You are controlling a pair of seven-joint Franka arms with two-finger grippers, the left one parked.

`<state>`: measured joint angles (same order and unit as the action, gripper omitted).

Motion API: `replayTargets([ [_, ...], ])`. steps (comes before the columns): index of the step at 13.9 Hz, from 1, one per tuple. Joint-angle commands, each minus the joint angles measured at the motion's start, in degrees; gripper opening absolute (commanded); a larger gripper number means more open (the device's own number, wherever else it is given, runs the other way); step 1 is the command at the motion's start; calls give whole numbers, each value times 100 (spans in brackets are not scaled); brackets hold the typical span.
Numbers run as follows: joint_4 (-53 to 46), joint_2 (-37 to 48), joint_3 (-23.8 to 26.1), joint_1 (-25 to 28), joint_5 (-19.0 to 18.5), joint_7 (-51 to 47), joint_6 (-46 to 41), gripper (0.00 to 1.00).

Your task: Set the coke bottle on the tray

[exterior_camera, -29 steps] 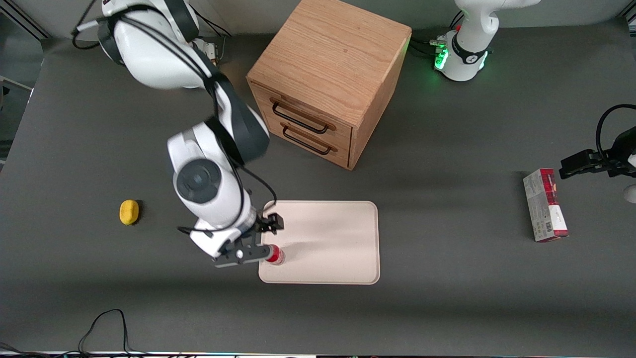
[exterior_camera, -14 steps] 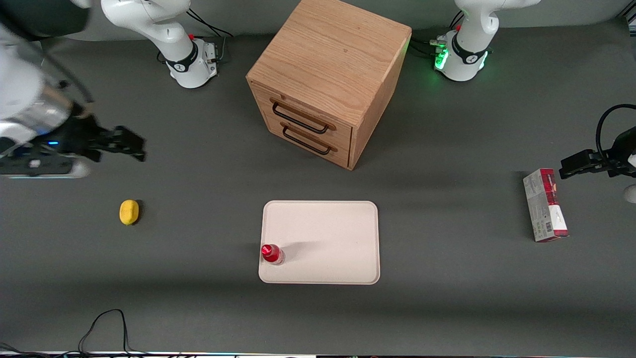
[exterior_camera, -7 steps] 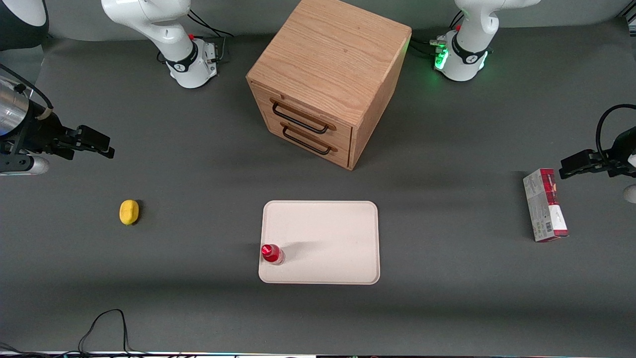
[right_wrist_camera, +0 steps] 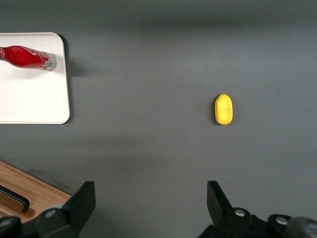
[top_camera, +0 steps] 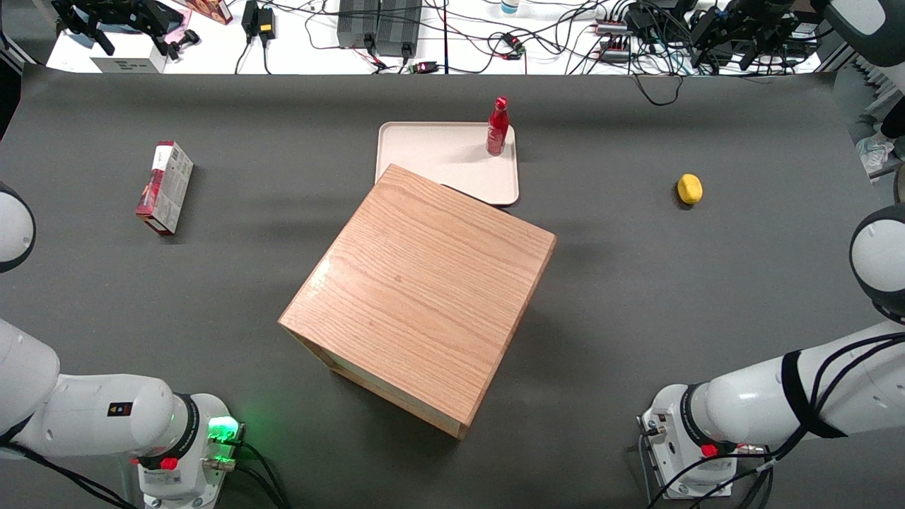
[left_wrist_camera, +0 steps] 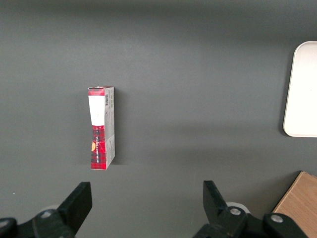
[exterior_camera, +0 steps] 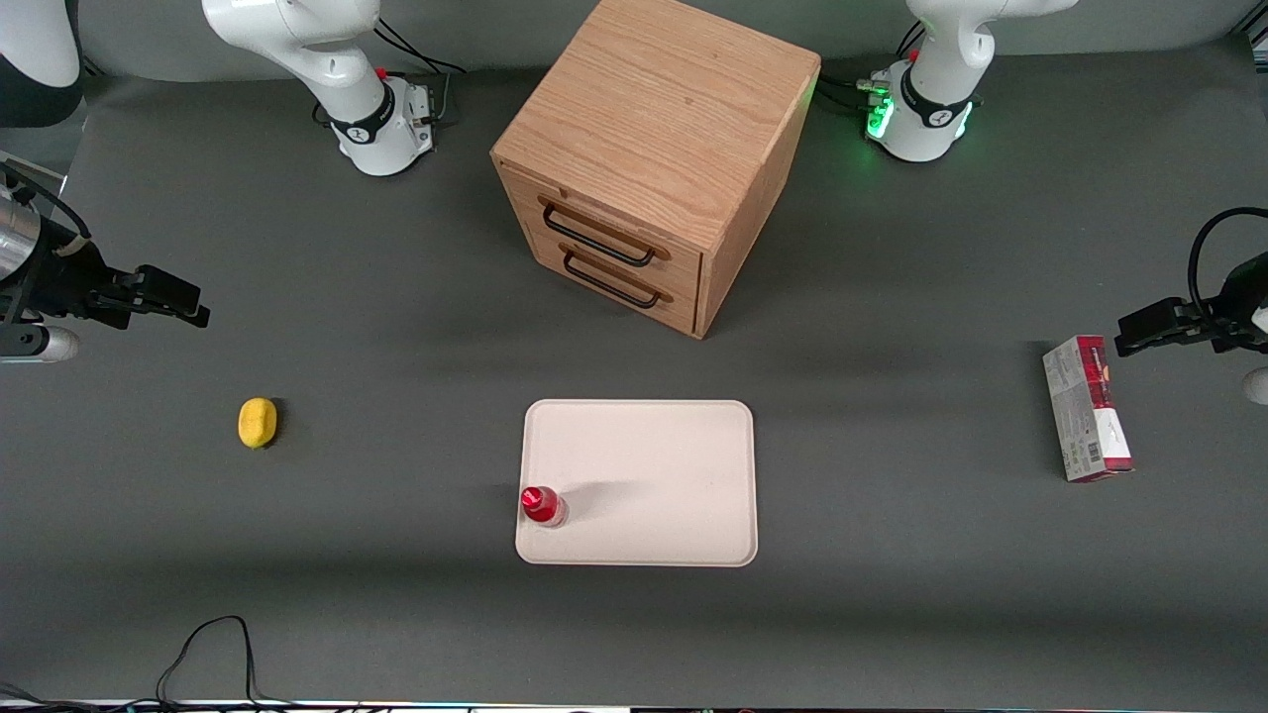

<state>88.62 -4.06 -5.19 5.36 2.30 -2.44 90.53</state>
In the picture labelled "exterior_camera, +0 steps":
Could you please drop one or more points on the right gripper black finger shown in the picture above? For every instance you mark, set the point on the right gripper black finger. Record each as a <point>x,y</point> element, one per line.
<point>168,285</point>
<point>193,315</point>

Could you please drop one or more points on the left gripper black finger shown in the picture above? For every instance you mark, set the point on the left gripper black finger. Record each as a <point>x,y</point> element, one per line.
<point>1139,335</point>
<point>1179,315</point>

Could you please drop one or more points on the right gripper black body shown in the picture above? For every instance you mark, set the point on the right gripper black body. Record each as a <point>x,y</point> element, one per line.
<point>67,279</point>

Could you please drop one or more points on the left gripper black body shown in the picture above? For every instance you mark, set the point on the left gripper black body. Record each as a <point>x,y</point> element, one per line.
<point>1234,299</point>

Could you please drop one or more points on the coke bottle with red cap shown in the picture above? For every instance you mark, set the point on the coke bottle with red cap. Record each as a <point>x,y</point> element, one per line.
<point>541,503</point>

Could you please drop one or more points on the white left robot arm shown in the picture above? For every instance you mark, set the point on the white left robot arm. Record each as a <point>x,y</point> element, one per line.
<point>936,99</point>

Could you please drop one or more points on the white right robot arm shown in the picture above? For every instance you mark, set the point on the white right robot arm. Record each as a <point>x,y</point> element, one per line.
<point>337,59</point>

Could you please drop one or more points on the white rectangular tray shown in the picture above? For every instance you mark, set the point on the white rectangular tray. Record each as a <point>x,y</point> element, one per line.
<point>654,465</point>

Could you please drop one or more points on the red plaid cardboard box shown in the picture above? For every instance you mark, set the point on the red plaid cardboard box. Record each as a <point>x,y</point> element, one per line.
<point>1080,416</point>

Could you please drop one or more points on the yellow lemon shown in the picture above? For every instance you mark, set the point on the yellow lemon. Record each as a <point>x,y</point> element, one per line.
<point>258,423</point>

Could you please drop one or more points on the wooden two-drawer cabinet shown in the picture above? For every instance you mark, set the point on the wooden two-drawer cabinet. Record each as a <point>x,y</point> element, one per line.
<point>654,109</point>

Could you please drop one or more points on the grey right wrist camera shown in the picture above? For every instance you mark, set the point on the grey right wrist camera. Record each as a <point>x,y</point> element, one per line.
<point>45,345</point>

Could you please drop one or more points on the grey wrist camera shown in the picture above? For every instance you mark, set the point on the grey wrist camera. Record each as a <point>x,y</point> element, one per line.
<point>45,345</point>
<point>1258,386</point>

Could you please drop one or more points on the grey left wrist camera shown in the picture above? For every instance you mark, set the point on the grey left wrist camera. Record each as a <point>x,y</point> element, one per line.
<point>1258,386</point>

